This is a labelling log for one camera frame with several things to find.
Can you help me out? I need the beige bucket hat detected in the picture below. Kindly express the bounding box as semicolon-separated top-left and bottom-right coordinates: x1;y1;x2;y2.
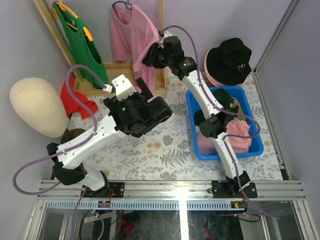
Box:
204;47;225;87

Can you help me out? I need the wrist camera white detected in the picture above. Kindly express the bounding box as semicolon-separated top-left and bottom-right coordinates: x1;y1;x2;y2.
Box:
102;74;138;101
158;30;173;48

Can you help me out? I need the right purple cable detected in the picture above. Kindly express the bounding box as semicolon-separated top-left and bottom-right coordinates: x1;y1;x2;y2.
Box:
158;24;281;221

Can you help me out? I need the yellow hanger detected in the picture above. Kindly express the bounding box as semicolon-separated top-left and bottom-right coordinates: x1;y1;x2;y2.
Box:
51;1;94;42

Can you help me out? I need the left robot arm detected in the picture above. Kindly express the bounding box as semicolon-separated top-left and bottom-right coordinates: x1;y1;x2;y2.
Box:
47;75;172;198

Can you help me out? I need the pink t-shirt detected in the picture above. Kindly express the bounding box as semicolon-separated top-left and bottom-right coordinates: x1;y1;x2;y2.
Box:
110;4;159;93

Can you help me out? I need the cream foam mannequin head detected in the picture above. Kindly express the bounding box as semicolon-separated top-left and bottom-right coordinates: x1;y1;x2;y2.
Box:
9;77;70;138

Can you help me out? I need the red cloth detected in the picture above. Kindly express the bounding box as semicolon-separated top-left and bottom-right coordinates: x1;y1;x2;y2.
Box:
60;76;99;119

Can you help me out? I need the dark green cap in bin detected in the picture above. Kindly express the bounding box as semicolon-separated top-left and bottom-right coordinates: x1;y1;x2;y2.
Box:
194;88;239;126

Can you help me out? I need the pink baseball cap in bin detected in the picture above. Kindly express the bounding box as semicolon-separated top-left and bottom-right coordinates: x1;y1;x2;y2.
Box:
197;133;217;156

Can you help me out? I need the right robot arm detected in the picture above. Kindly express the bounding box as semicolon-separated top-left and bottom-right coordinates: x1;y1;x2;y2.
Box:
143;31;251;198

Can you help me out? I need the pink bucket hat strawberry logo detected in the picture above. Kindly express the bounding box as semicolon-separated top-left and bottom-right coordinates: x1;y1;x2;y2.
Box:
205;73;221;87

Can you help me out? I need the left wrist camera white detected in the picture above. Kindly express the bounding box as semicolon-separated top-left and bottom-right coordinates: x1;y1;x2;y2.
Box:
102;74;138;101

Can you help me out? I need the dark mannequin base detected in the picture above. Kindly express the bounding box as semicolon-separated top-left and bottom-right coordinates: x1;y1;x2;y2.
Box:
60;128;85;144

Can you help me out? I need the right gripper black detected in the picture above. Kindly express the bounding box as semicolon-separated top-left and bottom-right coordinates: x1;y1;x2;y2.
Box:
141;43;172;70

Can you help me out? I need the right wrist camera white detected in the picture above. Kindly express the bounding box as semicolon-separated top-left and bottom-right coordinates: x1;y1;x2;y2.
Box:
158;30;173;48

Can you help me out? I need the black hat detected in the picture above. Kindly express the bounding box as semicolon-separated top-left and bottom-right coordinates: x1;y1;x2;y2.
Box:
212;37;252;86

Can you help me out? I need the floral table mat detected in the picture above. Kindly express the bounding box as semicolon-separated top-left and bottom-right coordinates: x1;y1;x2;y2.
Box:
53;70;285;181

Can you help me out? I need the aluminium rail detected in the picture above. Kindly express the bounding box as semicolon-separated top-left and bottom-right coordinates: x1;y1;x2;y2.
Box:
38;180;306;211

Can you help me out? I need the green tank top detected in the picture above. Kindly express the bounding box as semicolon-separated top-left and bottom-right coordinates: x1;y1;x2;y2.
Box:
51;1;109;84

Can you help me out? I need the wooden clothes rack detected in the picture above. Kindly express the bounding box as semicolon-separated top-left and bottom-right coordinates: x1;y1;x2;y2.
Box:
33;0;167;97

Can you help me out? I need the blue plastic bin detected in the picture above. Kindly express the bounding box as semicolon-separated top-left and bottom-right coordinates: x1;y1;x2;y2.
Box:
186;86;264;161

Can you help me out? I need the pink cloth in bin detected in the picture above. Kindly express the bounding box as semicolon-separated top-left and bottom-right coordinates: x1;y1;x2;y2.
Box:
226;118;252;154

